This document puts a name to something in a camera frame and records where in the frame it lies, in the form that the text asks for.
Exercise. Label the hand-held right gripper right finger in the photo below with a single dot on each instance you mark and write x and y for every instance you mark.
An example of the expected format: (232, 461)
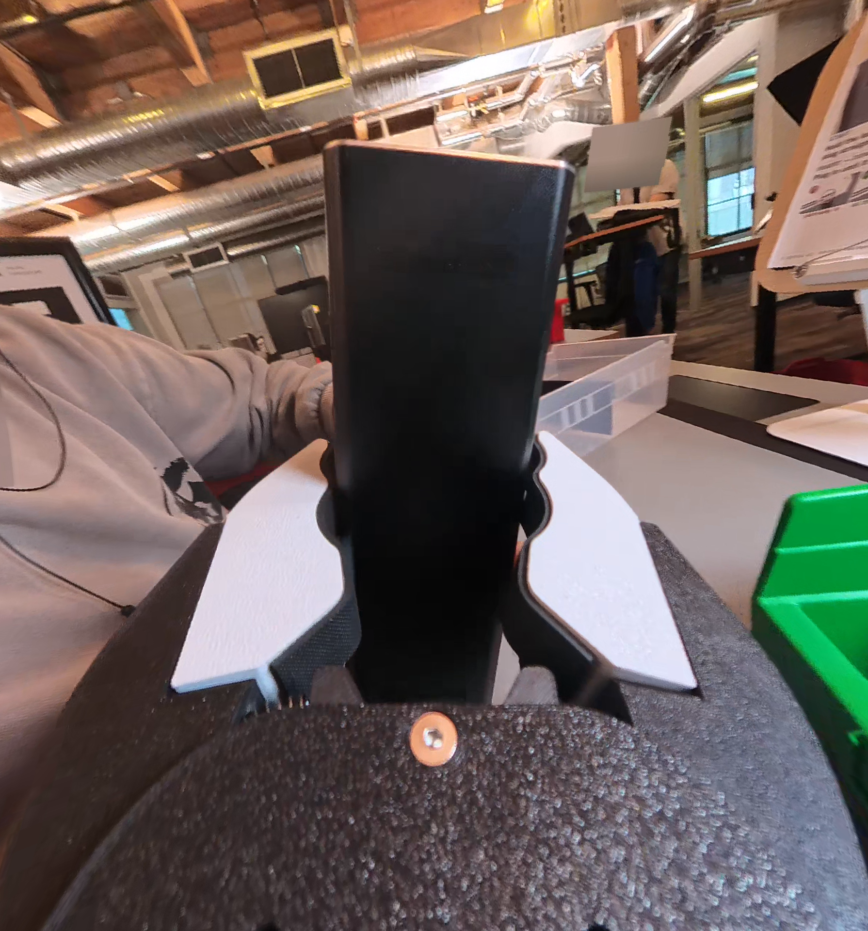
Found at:
(601, 574)

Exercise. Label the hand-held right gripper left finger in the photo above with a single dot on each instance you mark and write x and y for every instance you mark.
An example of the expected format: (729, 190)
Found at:
(259, 582)

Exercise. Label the clear plastic bin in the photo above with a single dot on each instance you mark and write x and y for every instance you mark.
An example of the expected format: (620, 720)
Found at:
(623, 378)

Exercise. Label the green plastic bin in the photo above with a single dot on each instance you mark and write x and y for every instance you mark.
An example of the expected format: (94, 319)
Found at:
(827, 640)

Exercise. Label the dark grey usb hub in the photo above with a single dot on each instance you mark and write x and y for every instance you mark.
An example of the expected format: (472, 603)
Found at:
(441, 364)

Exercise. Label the person's grey hoodie torso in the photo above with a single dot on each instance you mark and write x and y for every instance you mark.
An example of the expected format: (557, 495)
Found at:
(41, 618)

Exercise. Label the dark computer monitor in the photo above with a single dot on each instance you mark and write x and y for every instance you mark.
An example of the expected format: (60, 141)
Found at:
(288, 313)

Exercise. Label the black office chair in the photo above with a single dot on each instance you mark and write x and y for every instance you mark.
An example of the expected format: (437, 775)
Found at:
(587, 298)

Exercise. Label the red plastic bin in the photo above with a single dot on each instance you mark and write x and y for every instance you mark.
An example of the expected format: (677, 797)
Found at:
(841, 371)

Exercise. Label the wooden standing desk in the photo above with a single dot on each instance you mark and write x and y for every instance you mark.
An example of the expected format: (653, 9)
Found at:
(601, 231)

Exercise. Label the wooden desk black legs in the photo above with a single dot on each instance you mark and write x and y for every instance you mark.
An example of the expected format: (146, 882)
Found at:
(725, 251)

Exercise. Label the framed tag sign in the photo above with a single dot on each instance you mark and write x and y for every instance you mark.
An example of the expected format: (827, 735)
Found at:
(27, 291)

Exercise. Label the wooden instruction board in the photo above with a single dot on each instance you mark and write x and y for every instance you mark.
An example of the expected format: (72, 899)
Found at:
(841, 286)

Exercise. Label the printed instruction sheet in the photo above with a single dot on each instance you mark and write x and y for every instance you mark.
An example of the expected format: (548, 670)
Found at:
(856, 189)

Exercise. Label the ceiling vent grille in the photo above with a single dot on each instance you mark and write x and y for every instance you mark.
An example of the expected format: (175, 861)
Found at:
(296, 69)

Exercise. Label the silver air duct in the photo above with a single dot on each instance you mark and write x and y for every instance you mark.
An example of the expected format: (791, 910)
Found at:
(223, 203)
(150, 138)

